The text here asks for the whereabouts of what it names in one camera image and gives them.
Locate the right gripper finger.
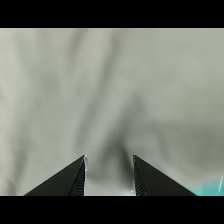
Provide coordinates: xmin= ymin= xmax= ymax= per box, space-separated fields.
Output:
xmin=23 ymin=154 xmax=89 ymax=197

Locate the brown T-shirt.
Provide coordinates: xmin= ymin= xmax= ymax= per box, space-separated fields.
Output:
xmin=0 ymin=27 xmax=224 ymax=197

